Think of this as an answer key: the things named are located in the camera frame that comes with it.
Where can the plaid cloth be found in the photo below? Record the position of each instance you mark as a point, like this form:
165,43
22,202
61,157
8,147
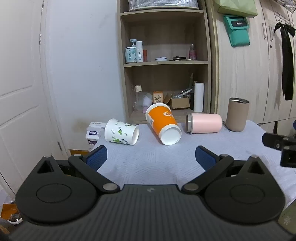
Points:
288,4

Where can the clear storage box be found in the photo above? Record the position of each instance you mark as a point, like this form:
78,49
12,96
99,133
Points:
161,4

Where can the wooden shelf unit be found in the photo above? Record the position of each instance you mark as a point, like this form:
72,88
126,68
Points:
166,63

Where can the black cosmetic pens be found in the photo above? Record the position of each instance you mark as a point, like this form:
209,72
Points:
179,58

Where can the orange packet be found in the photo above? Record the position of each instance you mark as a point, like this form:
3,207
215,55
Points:
9,210

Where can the teal pump bottle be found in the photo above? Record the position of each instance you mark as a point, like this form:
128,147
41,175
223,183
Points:
130,54

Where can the white paper towel roll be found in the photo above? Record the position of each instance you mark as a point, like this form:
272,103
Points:
198,97

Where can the white plastic bag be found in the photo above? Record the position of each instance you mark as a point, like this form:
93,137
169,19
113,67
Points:
148,99

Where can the white quilted table cloth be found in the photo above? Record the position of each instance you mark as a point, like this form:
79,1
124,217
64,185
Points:
161,162

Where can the brown tumbler cup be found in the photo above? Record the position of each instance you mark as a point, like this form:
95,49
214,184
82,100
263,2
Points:
237,115

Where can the olive green object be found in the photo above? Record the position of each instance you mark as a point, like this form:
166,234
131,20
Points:
288,219

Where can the white round tin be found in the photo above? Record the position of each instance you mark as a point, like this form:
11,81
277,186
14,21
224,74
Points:
161,59

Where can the open cardboard box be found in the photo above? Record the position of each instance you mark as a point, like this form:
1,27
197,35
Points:
180,103

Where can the black ribbon bow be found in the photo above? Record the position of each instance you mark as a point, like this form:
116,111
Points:
287,64

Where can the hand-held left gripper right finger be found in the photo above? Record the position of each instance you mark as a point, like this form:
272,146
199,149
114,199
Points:
204,156

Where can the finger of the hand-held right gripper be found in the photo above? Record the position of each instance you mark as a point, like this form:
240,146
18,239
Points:
289,157
274,141

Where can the small pink tube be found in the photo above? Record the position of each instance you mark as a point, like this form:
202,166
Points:
145,55

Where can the green paper bag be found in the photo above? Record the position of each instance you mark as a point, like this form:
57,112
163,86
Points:
238,7

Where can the small floral box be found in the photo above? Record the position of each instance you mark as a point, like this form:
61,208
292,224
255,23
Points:
158,97

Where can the pink glass bottle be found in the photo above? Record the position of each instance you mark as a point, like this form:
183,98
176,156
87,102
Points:
192,53

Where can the orange paper cup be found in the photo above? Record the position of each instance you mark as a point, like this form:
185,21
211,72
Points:
161,120

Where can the clear glass bottle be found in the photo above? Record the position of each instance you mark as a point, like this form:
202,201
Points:
138,99

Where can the white door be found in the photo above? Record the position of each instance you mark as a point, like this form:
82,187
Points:
23,92

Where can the white tube bottle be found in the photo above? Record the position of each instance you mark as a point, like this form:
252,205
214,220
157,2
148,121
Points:
139,52

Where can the teal fabric pouch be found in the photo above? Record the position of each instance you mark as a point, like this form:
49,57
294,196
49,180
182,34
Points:
238,32

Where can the pink tumbler cup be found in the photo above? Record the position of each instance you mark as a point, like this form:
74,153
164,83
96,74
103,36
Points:
205,123

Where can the white cup with green print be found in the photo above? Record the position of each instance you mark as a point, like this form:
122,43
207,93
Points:
119,132

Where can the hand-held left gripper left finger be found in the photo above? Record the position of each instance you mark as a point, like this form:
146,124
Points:
98,156

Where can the white tissue pack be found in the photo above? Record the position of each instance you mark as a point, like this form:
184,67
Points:
97,125
92,136

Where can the light wooden wardrobe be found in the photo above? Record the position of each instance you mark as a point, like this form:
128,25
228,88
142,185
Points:
231,74

